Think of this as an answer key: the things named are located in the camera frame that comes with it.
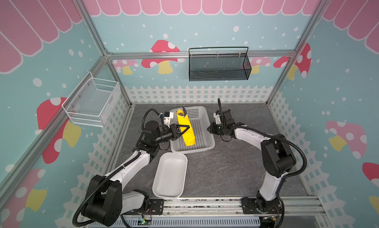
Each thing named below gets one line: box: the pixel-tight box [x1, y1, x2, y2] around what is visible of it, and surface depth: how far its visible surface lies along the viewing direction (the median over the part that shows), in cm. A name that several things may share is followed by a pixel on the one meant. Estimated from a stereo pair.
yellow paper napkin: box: [176, 109, 196, 147], surface depth 76 cm
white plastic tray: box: [151, 152, 189, 199], surface depth 87 cm
